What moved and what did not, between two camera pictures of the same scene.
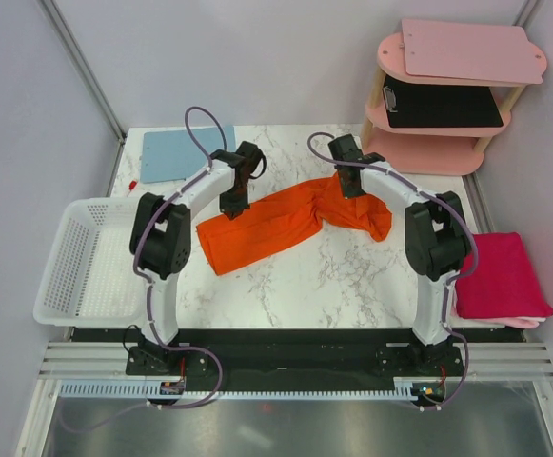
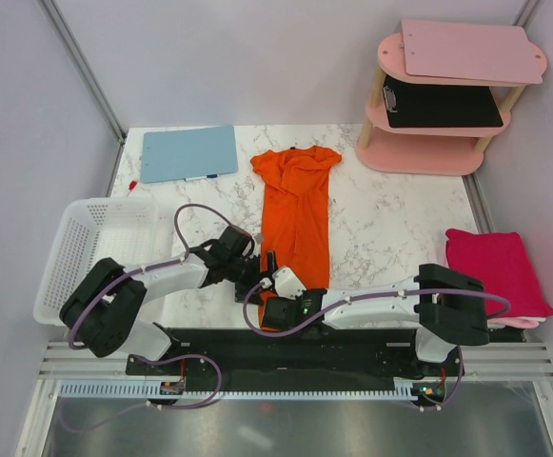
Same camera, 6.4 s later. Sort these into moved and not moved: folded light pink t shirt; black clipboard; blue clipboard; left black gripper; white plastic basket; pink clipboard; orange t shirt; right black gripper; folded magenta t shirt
Moved: left black gripper; right black gripper; orange t shirt
Not moved: folded magenta t shirt; blue clipboard; pink clipboard; folded light pink t shirt; black clipboard; white plastic basket
